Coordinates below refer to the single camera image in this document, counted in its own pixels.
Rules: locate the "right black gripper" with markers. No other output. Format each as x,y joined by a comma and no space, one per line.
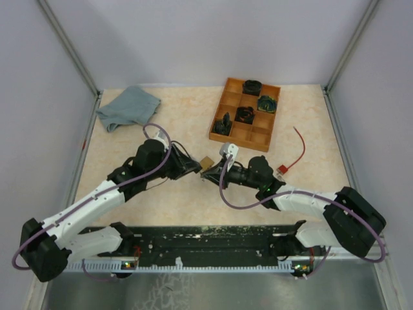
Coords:
211,173

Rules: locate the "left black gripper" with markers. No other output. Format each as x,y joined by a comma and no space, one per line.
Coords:
183,165

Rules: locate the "brass padlock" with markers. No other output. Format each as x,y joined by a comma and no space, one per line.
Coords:
206,163

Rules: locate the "black cable lock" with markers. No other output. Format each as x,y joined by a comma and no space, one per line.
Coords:
183,148

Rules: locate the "red cable lock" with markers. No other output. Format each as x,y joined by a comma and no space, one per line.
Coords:
293,151

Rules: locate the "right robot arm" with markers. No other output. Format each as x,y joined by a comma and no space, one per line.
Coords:
345,218

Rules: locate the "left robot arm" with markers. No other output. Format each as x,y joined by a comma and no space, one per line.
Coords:
50,245

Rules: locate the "wooden compartment tray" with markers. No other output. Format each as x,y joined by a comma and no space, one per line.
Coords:
245,114

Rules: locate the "blue folded cloth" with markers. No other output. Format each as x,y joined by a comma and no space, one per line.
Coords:
133,106

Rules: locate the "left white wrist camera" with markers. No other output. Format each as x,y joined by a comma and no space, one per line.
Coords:
160,136

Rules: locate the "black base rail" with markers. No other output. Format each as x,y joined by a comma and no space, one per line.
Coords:
277,240

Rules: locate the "white toothed cable duct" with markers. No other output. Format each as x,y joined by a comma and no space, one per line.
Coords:
181,265

